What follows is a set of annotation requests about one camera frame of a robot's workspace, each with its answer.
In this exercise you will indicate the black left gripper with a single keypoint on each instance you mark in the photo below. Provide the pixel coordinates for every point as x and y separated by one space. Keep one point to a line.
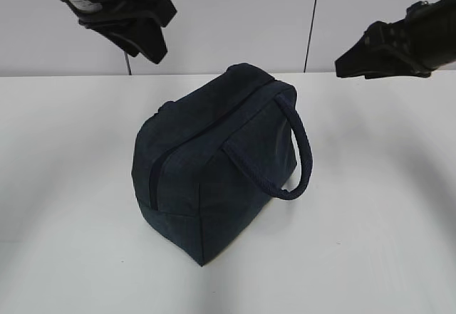
132 25

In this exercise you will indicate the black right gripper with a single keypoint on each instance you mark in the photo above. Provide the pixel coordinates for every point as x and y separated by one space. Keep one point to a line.
355 62

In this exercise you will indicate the navy fabric lunch bag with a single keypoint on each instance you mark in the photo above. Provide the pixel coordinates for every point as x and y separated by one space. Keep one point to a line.
204 166

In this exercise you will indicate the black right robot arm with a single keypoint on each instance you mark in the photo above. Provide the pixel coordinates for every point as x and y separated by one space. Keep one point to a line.
420 43

